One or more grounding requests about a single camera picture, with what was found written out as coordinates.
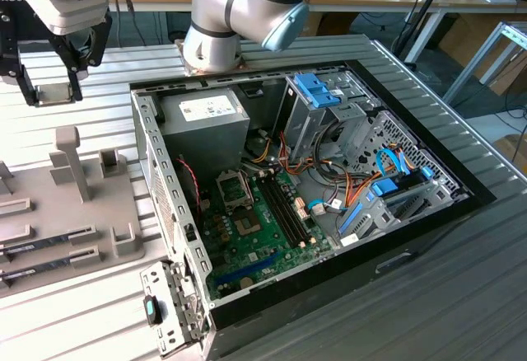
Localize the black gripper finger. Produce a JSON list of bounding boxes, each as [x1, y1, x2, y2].
[[49, 12, 114, 103], [0, 8, 39, 107]]

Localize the silver CPU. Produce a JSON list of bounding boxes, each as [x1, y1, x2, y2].
[[35, 83, 71, 105]]

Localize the CPU socket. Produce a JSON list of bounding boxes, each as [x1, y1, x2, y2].
[[233, 212, 264, 237]]

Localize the grey power supply unit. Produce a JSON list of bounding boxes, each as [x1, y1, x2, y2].
[[158, 88, 251, 172]]

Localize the grey parts rack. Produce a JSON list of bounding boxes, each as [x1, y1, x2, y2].
[[0, 125, 149, 296]]

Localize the black case fan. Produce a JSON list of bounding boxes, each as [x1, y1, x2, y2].
[[171, 155, 203, 218]]

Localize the RAM stick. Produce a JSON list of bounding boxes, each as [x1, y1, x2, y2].
[[0, 258, 72, 283], [0, 233, 72, 256]]

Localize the blue plastic drive latch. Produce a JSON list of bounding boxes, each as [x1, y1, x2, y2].
[[294, 72, 343, 109]]

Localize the black RAM slot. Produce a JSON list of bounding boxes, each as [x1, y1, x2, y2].
[[268, 174, 310, 246], [259, 176, 301, 250]]

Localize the black latch blue button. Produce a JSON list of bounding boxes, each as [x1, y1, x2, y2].
[[142, 294, 169, 328]]

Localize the blue expansion slot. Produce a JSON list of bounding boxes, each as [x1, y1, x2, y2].
[[216, 251, 283, 284]]

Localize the green motherboard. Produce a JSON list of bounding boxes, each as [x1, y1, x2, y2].
[[199, 166, 334, 300]]

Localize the blue disk carrier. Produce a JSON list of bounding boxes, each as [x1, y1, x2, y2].
[[369, 177, 401, 198]]

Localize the grey metal disk bay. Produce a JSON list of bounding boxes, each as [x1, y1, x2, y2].
[[335, 179, 470, 251]]

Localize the black tripod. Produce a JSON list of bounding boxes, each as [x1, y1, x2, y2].
[[390, 0, 454, 65]]

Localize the perforated metal cage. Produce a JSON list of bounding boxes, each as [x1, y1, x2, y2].
[[343, 109, 462, 197]]

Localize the black PC case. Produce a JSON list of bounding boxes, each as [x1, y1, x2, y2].
[[128, 59, 497, 360]]

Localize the wooden desk white legs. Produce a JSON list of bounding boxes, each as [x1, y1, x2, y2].
[[306, 0, 527, 63]]

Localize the stacked brown cardboard boxes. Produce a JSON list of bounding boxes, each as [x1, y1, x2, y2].
[[438, 14, 527, 96]]

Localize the small brown cardboard box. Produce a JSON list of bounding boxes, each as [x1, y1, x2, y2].
[[492, 134, 527, 164]]

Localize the red orange wire bundle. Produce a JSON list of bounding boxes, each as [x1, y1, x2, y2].
[[278, 129, 316, 179]]

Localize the metal expansion slot bracket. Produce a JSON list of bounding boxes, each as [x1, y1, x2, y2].
[[139, 258, 215, 357]]

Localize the black power cable bundle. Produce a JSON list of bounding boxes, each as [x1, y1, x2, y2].
[[310, 121, 351, 183]]

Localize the blue data wire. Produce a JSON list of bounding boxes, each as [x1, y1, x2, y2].
[[375, 148, 415, 181]]

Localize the aluminium profile frame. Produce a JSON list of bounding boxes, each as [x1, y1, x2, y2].
[[442, 21, 527, 105]]

